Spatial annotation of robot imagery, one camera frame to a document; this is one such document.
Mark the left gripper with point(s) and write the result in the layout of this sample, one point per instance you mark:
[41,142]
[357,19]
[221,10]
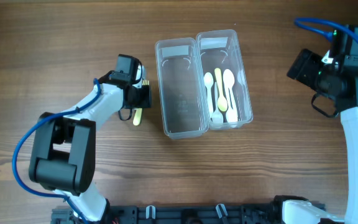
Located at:
[146,101]

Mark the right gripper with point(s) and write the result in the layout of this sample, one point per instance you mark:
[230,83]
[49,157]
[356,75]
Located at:
[302,67]

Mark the yellow plastic fork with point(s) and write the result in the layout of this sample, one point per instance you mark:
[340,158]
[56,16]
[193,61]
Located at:
[138,111]

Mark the white spoon diagonal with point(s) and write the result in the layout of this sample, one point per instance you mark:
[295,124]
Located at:
[208,82]

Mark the white spoon bowl down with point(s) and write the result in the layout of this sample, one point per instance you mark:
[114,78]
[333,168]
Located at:
[217,117]

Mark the yellow plastic spoon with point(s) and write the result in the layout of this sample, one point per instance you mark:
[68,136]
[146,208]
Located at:
[222,102]

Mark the white spoon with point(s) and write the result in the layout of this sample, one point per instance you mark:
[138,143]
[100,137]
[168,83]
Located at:
[229,80]
[242,83]

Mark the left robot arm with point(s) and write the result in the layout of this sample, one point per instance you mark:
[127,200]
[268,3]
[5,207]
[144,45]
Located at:
[63,158]

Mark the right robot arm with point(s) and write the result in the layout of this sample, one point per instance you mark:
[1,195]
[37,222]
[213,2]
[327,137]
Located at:
[344,50]

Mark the left clear plastic container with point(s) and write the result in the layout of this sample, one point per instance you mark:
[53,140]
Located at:
[181,88]

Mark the clear plastic container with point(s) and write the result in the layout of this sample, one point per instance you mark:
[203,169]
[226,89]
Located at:
[181,88]
[221,49]

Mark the right clear plastic container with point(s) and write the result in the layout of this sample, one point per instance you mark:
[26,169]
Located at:
[221,49]

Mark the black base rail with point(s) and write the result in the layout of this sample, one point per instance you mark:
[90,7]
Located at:
[243,214]

